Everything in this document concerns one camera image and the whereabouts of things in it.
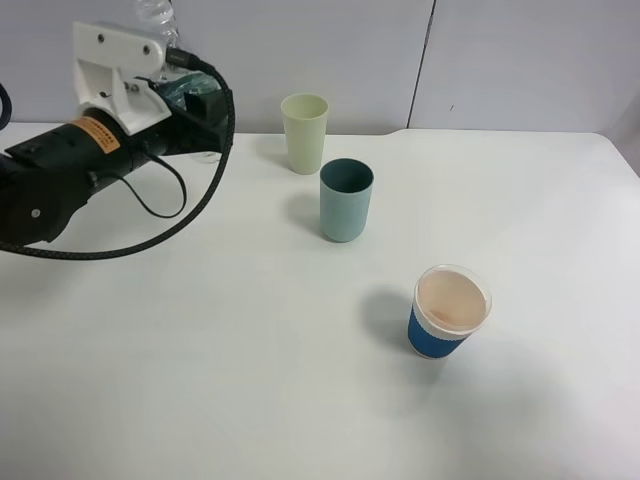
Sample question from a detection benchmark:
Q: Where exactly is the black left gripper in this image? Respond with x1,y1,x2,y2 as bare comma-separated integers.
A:
64,88,232,176

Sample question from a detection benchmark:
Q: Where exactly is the clear green-label water bottle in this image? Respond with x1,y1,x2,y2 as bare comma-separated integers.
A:
134,0,221,164

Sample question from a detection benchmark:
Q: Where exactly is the teal blue plastic cup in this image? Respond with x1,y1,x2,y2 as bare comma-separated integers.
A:
320,158,374,243

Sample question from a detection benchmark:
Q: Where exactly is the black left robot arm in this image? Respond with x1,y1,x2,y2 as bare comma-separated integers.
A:
1,83,229,246

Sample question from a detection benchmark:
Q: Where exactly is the pale yellow plastic cup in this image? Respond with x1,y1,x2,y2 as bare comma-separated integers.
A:
280,93,329,175

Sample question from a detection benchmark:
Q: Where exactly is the blue sleeved paper cup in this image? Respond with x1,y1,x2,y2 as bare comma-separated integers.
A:
407,264,492,359

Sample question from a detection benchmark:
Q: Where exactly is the black braided camera cable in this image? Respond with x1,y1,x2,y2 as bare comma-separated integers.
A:
0,48,236,261

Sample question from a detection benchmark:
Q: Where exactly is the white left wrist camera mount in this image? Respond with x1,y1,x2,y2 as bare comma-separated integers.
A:
73,22,171,136

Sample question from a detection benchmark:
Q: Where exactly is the thin black left cable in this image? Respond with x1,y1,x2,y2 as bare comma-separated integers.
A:
119,152,189,219

